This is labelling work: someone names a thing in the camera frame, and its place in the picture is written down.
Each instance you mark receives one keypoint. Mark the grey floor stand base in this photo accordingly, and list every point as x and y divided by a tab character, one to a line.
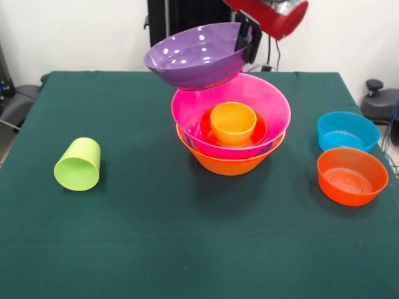
18	102
380	106

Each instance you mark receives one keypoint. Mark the small blue bowl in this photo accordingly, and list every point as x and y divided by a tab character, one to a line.
346	137

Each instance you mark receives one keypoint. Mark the green cup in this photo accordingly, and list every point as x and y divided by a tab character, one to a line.
76	174

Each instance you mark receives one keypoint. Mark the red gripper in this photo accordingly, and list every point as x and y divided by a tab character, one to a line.
274	18

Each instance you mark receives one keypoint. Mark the small black plug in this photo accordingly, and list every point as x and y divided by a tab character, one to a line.
265	67

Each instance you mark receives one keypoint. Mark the large pink bowl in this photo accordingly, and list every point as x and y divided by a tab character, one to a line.
274	99

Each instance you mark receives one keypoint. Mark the large orange bowl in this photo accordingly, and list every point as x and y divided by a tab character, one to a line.
224	166

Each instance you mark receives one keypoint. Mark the orange cup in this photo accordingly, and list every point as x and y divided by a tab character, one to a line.
232	124

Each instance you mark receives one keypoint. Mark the dark green tablecloth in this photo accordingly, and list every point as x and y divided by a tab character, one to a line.
124	233

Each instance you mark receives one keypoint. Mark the black equipment case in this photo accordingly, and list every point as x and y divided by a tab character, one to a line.
5	71

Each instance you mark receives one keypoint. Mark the small red bowl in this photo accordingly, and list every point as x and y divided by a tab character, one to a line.
262	127
352	190

